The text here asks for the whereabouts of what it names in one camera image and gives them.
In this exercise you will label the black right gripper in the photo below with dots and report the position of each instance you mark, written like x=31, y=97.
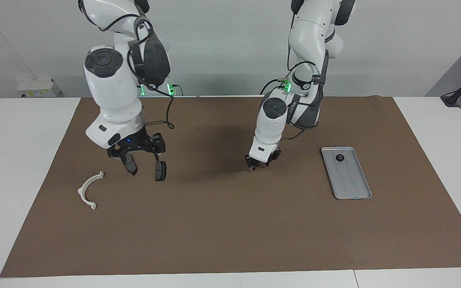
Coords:
x=136, y=144

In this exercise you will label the dark grey brake pad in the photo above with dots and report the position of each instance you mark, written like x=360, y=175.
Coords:
x=161, y=172

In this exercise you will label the large black bearing gear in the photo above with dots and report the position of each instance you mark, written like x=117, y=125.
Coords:
x=339, y=157

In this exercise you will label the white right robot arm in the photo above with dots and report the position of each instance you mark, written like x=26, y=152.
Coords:
x=112, y=92

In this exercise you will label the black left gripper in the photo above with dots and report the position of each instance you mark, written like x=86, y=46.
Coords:
x=268, y=156

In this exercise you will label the brown table mat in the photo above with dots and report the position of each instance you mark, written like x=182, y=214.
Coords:
x=234, y=224

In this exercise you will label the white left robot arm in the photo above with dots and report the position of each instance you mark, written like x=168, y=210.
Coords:
x=270, y=128

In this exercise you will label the silver metal tray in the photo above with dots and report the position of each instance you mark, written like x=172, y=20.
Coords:
x=352, y=180

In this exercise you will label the white wall box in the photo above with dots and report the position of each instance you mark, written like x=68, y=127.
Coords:
x=38, y=88

